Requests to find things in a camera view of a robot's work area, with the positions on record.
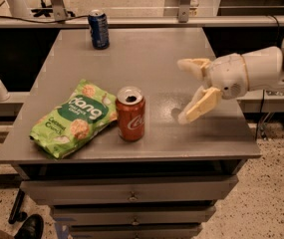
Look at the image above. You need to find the blue soda can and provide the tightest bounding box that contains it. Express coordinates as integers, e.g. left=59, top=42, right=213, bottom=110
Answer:
left=88, top=9, right=110, bottom=49

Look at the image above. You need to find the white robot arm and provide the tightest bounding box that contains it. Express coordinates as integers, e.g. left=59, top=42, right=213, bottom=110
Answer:
left=177, top=39, right=284, bottom=124

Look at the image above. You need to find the red coke can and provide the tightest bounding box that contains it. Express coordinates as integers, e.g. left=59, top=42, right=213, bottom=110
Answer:
left=116, top=87, right=145, bottom=141

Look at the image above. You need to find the black shoe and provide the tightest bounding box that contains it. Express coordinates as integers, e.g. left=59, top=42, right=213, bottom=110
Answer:
left=14, top=214, right=44, bottom=239

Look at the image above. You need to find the grey drawer cabinet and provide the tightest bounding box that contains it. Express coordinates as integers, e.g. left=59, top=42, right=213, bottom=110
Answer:
left=0, top=28, right=259, bottom=239

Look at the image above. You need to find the green rice chip bag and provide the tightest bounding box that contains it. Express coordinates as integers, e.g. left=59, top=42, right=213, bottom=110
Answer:
left=30, top=80, right=117, bottom=159

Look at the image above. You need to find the black cable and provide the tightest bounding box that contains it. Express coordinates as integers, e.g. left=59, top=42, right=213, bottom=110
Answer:
left=0, top=14, right=90, bottom=25

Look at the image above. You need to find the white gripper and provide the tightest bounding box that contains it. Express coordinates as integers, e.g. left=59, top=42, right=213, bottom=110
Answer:
left=177, top=54, right=248, bottom=124

